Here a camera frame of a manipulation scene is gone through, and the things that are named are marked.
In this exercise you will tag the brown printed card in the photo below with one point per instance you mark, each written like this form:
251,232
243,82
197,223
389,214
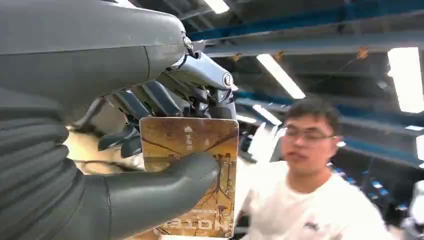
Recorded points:
198,139

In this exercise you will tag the grey ceiling beam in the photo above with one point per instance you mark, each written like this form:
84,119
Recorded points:
308,43

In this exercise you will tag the long ceiling light panel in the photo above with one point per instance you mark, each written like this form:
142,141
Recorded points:
217,5
266,114
280,76

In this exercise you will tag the person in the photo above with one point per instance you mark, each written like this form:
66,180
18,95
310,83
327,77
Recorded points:
308,192

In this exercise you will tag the wide ceiling light panel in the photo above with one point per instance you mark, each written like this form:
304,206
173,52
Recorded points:
406,79

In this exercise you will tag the ribbed grey left arm sleeve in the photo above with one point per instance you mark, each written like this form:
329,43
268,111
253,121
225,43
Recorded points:
33,172

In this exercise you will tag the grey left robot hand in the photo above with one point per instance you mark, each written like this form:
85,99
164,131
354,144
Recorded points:
99,59

